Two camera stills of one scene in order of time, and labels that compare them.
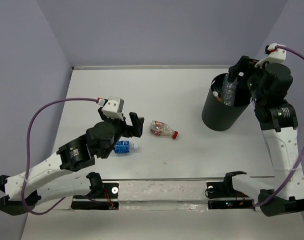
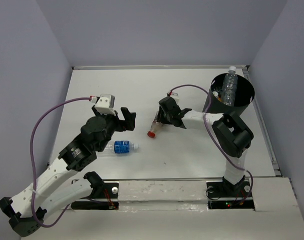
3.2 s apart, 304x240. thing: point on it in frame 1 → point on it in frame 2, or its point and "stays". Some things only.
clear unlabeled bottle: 229,91 stays
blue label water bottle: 124,146 stays
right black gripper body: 256,90 → 165,118
